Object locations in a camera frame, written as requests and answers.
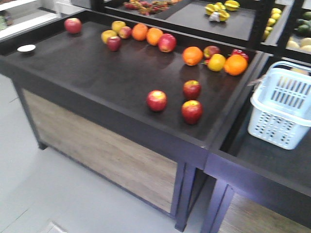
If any light blue plastic basket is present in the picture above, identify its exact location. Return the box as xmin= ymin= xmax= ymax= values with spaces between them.
xmin=248 ymin=61 xmax=311 ymax=150

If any red apple front left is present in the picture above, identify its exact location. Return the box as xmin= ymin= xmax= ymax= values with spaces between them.
xmin=146 ymin=90 xmax=167 ymax=112

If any black wood display table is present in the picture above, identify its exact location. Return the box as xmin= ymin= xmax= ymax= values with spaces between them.
xmin=0 ymin=10 xmax=262 ymax=231

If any red apple front right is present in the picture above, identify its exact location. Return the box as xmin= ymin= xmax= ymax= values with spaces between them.
xmin=181 ymin=100 xmax=203 ymax=125

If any red apple middle right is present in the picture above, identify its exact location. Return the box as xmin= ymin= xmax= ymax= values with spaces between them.
xmin=183 ymin=80 xmax=202 ymax=100

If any orange right middle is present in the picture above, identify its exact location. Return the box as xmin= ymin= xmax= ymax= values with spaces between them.
xmin=182 ymin=46 xmax=204 ymax=66

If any large red apple back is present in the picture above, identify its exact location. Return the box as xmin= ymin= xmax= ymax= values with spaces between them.
xmin=157 ymin=33 xmax=177 ymax=52

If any orange back right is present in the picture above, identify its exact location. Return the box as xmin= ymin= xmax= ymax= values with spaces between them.
xmin=146 ymin=27 xmax=163 ymax=46

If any dark red small apple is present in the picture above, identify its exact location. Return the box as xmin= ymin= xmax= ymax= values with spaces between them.
xmin=107 ymin=36 xmax=121 ymax=51

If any orange back left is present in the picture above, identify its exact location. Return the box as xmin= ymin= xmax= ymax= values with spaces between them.
xmin=132 ymin=23 xmax=148 ymax=41

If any orange near right edge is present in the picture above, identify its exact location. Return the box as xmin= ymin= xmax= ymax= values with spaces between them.
xmin=224 ymin=54 xmax=248 ymax=76

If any yellow apple back left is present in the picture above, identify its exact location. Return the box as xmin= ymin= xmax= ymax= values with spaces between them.
xmin=101 ymin=30 xmax=117 ymax=44

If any red apple far corner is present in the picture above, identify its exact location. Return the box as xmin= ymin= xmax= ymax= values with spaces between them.
xmin=64 ymin=18 xmax=82 ymax=34

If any small white dish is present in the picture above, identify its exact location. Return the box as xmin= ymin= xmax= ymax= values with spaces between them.
xmin=17 ymin=44 xmax=36 ymax=53

